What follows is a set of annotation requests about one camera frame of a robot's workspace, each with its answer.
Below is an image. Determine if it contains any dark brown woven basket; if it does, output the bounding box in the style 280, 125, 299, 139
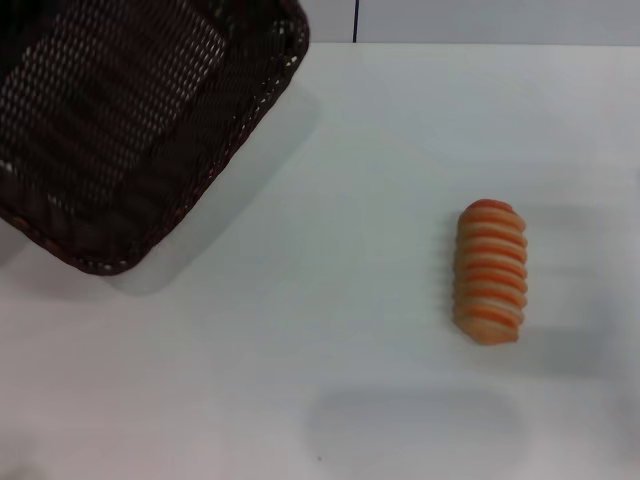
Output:
0, 0, 311, 277

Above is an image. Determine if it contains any orange striped bread roll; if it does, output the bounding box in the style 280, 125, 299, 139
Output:
451, 198, 530, 346

